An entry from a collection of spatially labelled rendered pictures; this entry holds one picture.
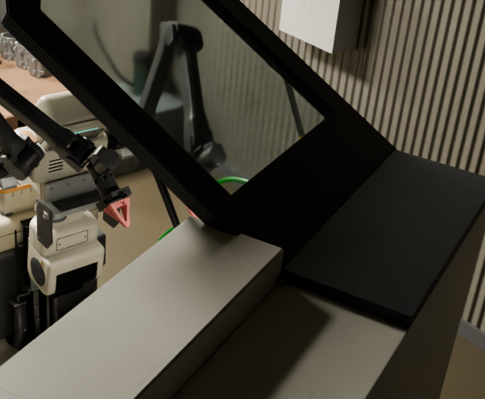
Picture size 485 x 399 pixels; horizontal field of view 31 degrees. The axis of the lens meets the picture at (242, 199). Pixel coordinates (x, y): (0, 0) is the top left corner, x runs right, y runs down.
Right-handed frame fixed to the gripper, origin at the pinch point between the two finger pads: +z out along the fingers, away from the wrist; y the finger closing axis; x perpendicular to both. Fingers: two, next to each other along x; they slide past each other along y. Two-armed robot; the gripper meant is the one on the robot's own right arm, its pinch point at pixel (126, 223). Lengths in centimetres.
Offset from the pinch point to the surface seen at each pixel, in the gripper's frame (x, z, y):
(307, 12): 188, -67, -62
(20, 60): 191, -174, -315
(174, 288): -43, 22, 70
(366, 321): -14, 45, 81
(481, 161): 192, 33, -18
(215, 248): -28, 19, 67
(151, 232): 133, -11, -183
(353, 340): -21, 46, 82
